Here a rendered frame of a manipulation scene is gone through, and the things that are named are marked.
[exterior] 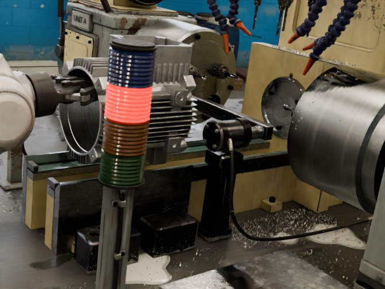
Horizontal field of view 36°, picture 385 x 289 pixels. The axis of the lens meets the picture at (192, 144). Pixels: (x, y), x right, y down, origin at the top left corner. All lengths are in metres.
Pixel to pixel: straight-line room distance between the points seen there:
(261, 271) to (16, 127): 0.39
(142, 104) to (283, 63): 0.73
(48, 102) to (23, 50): 5.85
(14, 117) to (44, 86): 0.24
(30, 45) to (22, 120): 6.09
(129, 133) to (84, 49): 0.97
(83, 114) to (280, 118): 0.51
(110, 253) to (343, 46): 0.85
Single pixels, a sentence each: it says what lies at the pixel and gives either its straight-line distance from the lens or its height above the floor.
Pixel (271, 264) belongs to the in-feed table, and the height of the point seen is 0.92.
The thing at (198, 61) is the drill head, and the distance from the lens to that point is 1.49.
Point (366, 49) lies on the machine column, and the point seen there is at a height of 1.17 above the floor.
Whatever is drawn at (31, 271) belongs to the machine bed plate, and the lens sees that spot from 1.04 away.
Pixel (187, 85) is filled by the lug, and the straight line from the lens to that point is 1.09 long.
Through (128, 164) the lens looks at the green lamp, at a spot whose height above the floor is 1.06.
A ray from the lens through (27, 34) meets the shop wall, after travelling 6.82.
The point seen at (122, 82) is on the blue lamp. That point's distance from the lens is 0.74.
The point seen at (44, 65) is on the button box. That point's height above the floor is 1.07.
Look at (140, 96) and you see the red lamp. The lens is 0.74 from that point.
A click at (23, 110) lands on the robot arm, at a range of 0.76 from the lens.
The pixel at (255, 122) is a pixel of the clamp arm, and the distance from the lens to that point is 1.19.
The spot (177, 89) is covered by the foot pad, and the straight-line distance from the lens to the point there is 1.06.
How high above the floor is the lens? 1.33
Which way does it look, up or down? 17 degrees down
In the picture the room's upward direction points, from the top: 7 degrees clockwise
